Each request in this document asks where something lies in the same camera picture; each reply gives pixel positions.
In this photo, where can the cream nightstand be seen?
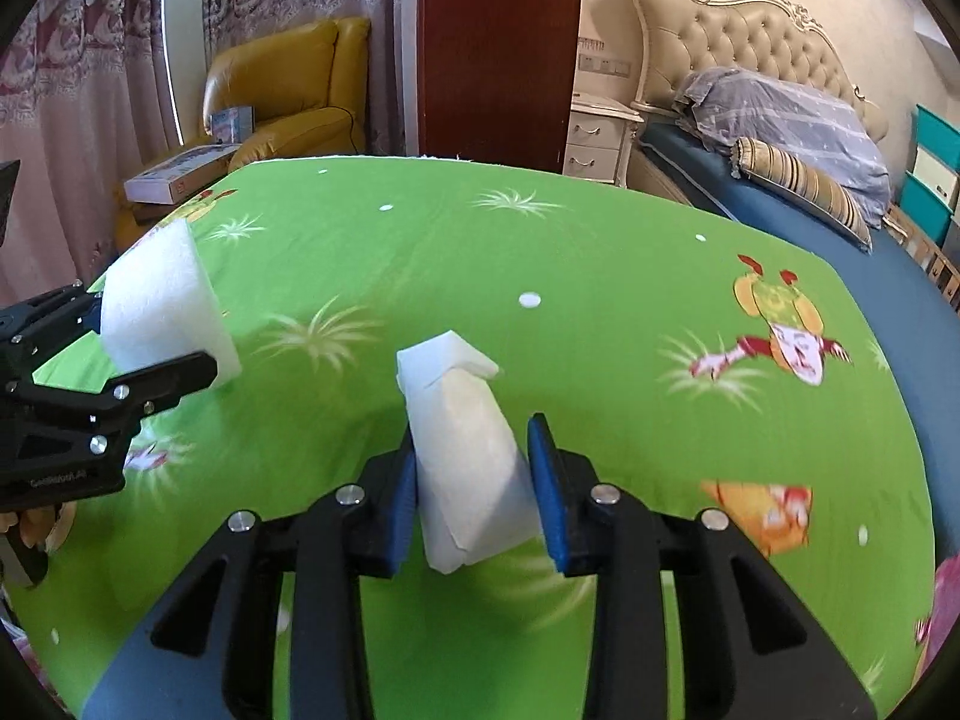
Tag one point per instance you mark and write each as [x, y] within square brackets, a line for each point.
[596, 142]

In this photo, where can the white foam sheet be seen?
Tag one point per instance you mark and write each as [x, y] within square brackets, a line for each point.
[465, 450]
[157, 300]

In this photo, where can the blue mattress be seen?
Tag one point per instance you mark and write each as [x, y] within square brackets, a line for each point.
[900, 330]

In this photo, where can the blue grey duvet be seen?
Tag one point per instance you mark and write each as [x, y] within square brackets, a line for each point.
[795, 120]

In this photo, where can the wooden crib rail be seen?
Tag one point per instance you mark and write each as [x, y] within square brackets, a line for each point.
[922, 255]

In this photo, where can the flat white box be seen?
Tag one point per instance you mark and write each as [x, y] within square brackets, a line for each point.
[180, 174]

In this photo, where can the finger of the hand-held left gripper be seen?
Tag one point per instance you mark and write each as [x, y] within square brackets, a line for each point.
[52, 307]
[165, 379]

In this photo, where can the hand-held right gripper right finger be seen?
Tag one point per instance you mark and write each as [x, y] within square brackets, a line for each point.
[551, 495]

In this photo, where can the flat dark box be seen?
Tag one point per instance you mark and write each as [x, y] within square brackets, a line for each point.
[150, 211]

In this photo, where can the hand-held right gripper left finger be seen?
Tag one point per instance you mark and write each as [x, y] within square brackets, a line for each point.
[403, 510]

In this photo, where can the stack of plastic storage bins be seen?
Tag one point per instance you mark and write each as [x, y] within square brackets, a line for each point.
[934, 172]

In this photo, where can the pink plastic trash bag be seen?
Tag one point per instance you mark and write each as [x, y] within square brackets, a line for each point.
[948, 585]

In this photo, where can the green printed tablecloth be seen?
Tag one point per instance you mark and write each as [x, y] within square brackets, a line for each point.
[600, 360]

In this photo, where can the yellow leather armchair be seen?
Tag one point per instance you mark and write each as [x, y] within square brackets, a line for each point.
[277, 82]

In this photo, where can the person's left hand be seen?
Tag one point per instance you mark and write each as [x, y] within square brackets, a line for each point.
[37, 525]

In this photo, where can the striped pillow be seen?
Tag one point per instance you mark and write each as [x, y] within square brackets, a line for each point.
[810, 191]

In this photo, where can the beige tufted headboard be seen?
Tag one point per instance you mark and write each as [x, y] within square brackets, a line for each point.
[735, 30]

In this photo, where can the dark wooden pillar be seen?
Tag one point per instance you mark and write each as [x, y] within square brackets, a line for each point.
[499, 52]

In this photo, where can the wall socket panel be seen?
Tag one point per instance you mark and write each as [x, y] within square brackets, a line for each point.
[600, 64]

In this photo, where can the small blue white box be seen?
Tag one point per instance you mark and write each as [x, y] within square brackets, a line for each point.
[232, 124]

